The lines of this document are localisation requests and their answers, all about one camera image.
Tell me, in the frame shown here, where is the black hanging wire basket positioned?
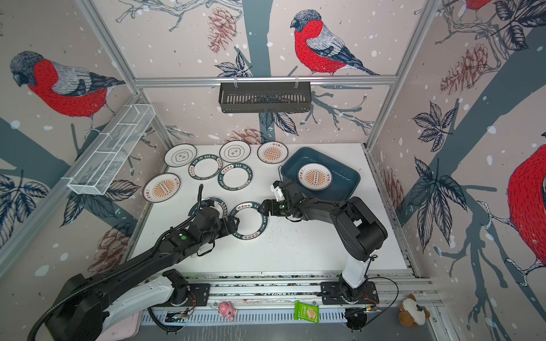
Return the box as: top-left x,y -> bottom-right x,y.
218,82 -> 311,114

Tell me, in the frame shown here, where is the sunburst plate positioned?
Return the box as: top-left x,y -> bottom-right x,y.
257,142 -> 289,164
142,173 -> 181,203
297,163 -> 333,191

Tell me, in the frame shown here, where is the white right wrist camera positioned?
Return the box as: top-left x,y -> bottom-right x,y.
270,181 -> 285,202

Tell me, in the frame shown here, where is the brown white plush dog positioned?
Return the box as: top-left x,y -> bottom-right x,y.
398,294 -> 431,328

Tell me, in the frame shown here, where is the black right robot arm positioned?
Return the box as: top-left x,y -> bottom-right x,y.
258,181 -> 388,291

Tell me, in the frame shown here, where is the white clover plate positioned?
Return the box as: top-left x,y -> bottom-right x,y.
219,141 -> 252,163
164,144 -> 197,168

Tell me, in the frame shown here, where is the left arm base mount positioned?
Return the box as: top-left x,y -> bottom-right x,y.
166,284 -> 210,308

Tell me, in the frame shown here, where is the large green rim plate back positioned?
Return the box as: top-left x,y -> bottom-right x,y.
218,163 -> 253,191

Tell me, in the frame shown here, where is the small green rim plate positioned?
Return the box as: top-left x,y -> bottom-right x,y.
189,153 -> 223,180

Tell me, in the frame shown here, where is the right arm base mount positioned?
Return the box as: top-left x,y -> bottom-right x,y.
318,277 -> 379,305

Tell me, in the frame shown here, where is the green snack packet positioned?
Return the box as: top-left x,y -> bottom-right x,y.
294,301 -> 320,325

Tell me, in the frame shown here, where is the pink plush toy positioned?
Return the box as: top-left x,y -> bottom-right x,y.
218,301 -> 237,322

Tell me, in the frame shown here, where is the dark teal plastic bin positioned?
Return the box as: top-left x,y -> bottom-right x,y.
281,147 -> 361,201

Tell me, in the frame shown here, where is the aluminium horizontal frame bar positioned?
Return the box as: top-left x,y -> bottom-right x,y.
133,75 -> 398,89

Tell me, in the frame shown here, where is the aluminium frame post back right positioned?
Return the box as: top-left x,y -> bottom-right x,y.
366,0 -> 440,151

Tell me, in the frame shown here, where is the aluminium frame post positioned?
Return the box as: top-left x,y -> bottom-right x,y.
74,0 -> 176,150
366,0 -> 440,151

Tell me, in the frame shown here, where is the white clover plate left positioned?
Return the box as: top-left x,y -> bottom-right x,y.
164,144 -> 197,168

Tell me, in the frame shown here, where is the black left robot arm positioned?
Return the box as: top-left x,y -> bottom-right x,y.
28,207 -> 240,340

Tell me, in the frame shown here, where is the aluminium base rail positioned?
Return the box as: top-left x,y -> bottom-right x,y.
142,271 -> 443,327

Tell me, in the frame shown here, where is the pink tray lid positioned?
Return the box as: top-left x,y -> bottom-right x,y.
97,312 -> 142,341

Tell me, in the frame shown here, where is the aluminium frame post back left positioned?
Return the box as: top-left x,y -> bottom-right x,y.
74,0 -> 176,150

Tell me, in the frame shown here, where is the white clover plate right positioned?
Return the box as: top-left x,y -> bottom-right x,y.
219,141 -> 252,163

